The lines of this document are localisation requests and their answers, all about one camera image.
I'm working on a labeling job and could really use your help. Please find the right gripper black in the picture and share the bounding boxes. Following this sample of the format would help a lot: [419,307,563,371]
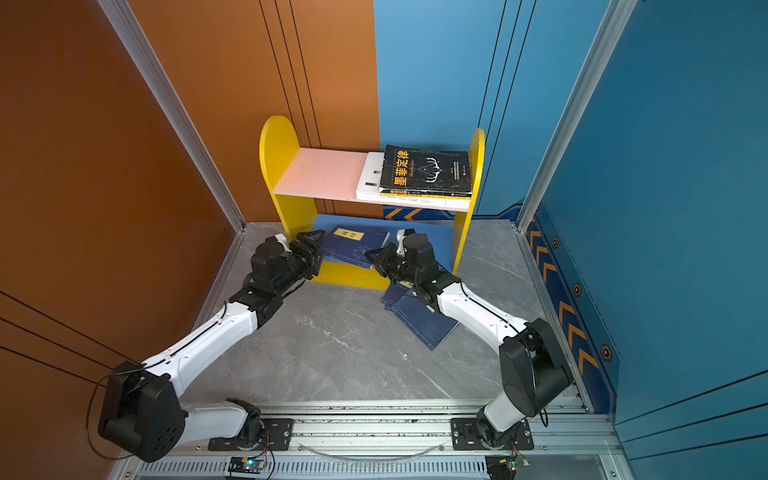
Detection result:
[363,244,422,287]

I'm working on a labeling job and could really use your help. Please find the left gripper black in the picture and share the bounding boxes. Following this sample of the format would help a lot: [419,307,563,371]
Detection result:
[274,228,324,300]

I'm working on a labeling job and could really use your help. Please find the navy book lowest front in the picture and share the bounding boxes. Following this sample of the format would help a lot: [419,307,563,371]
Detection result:
[320,225,390,269]

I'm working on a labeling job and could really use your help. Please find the yellow cartoon cover book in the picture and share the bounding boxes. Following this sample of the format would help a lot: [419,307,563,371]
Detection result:
[379,189,472,199]

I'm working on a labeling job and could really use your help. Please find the white book brown pattern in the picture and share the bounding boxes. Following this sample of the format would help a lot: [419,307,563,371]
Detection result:
[356,152,470,212]

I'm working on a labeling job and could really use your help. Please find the navy book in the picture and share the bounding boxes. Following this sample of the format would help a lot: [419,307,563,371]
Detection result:
[381,283,410,310]
[392,295,458,350]

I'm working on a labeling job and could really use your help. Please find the black book yellow title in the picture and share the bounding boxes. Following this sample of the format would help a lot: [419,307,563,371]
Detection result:
[379,145,473,193]

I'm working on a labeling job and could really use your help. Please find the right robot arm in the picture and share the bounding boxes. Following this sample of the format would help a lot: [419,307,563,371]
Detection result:
[365,229,574,449]

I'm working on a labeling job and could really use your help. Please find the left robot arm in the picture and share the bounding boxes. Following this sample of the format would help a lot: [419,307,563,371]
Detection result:
[97,230,325,462]

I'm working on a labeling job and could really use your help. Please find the yellow pink blue bookshelf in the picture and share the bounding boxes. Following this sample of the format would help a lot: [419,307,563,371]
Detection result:
[259,115,485,274]

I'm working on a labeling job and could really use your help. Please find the left green circuit board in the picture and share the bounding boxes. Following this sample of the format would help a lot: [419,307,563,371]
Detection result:
[226,456,269,479]

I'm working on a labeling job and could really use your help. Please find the right circuit board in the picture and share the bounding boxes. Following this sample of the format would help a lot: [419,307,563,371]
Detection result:
[485,456,530,480]

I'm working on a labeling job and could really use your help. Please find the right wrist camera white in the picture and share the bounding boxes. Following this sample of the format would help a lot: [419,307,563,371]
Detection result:
[396,229,406,257]

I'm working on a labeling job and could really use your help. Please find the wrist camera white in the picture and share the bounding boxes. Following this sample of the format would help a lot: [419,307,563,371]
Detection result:
[396,229,406,257]
[273,234,290,251]

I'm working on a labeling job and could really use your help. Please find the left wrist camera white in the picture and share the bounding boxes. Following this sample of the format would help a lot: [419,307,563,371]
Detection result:
[273,234,290,251]

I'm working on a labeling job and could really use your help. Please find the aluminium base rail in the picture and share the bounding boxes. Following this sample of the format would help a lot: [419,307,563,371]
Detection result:
[110,389,633,479]

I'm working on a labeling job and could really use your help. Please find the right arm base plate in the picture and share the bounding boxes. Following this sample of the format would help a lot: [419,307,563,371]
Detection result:
[450,417,535,451]

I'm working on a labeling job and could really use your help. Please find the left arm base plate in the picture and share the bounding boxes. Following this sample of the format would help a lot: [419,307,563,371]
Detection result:
[207,418,294,453]

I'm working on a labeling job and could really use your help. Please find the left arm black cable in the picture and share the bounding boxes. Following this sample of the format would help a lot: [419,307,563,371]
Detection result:
[83,371,130,460]

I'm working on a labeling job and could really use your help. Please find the aluminium frame post left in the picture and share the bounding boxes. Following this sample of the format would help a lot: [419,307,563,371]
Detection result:
[98,0,246,234]

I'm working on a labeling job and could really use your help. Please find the aluminium frame post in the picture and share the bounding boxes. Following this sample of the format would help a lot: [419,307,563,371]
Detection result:
[515,0,637,234]
[98,0,246,234]

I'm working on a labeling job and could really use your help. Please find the aluminium frame post right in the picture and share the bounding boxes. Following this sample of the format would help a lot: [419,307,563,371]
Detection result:
[515,0,637,234]

